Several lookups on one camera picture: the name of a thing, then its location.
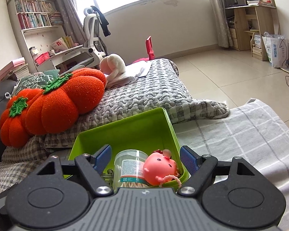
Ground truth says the clear cotton swab jar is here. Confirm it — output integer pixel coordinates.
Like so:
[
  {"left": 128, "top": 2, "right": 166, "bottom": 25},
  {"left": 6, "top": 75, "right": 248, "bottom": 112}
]
[{"left": 113, "top": 149, "right": 149, "bottom": 191}]

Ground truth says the pink pig toy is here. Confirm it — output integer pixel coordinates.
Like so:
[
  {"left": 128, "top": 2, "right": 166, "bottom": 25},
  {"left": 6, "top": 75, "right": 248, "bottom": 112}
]
[{"left": 143, "top": 149, "right": 182, "bottom": 187}]

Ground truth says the green plastic bin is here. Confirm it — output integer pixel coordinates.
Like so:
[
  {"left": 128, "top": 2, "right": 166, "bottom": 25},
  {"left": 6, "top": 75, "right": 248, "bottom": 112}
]
[{"left": 62, "top": 107, "right": 190, "bottom": 190}]

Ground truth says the grey checked bed sheet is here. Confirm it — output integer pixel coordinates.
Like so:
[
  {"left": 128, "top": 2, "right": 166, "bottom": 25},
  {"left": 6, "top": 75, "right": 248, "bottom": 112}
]
[{"left": 173, "top": 99, "right": 289, "bottom": 230}]

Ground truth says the large orange pumpkin pillow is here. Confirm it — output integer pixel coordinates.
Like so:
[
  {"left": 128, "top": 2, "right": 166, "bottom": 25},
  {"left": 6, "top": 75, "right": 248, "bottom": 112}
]
[{"left": 25, "top": 68, "right": 106, "bottom": 135}]

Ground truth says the grey knitted blanket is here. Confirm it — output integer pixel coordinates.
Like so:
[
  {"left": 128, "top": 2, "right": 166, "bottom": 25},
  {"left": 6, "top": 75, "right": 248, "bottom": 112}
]
[{"left": 0, "top": 59, "right": 230, "bottom": 193}]

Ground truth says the small orange pumpkin pillow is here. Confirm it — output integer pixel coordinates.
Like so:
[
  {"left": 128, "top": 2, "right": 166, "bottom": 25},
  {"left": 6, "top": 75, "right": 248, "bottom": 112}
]
[{"left": 0, "top": 88, "right": 43, "bottom": 148}]

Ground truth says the teal leaf pattern pillow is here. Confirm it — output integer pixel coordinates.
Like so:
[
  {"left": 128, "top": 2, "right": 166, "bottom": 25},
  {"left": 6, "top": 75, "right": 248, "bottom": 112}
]
[{"left": 12, "top": 69, "right": 59, "bottom": 96}]

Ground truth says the pink white plush toy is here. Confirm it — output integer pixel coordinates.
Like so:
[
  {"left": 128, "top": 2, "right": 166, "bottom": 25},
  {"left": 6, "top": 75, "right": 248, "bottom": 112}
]
[{"left": 100, "top": 54, "right": 126, "bottom": 83}]

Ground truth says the pink storage basket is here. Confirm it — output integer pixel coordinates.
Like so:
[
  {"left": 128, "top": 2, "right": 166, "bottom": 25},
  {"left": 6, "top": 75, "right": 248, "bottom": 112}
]
[{"left": 35, "top": 52, "right": 50, "bottom": 65}]

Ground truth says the white office chair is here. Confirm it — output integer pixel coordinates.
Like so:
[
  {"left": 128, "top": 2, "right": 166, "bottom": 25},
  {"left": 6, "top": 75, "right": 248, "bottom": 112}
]
[{"left": 60, "top": 6, "right": 108, "bottom": 76}]

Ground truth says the stack of books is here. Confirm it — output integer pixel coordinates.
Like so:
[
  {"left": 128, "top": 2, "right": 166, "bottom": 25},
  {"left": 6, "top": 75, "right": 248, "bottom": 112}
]
[{"left": 0, "top": 57, "right": 30, "bottom": 81}]

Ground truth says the white bookshelf desk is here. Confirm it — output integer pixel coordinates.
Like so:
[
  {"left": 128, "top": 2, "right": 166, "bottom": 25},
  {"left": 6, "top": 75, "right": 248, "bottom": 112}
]
[{"left": 7, "top": 0, "right": 86, "bottom": 73}]

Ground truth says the grey curtain right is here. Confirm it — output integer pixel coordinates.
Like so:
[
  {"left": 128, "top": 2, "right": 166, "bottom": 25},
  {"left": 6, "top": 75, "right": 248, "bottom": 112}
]
[{"left": 209, "top": 0, "right": 234, "bottom": 48}]

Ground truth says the grey curtain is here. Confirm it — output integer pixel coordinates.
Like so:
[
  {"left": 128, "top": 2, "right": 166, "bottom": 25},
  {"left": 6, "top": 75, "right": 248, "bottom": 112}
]
[
  {"left": 209, "top": 0, "right": 234, "bottom": 48},
  {"left": 56, "top": 0, "right": 87, "bottom": 45}
]

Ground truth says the red small chair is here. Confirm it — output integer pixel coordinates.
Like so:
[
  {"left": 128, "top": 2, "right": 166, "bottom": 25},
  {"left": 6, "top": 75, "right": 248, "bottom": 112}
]
[{"left": 133, "top": 36, "right": 155, "bottom": 64}]

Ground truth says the white paper shopping bag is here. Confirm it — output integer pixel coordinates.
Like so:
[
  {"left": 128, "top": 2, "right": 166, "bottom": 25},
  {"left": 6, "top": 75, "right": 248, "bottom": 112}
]
[{"left": 262, "top": 32, "right": 289, "bottom": 68}]

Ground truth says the wooden desk shelf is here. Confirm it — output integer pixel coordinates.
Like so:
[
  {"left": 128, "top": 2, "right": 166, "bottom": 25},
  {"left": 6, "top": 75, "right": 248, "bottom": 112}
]
[{"left": 224, "top": 0, "right": 279, "bottom": 61}]

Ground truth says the grey curtain left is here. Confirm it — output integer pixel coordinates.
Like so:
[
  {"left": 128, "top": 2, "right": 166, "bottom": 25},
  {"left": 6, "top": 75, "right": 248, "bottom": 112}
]
[{"left": 56, "top": 0, "right": 87, "bottom": 45}]

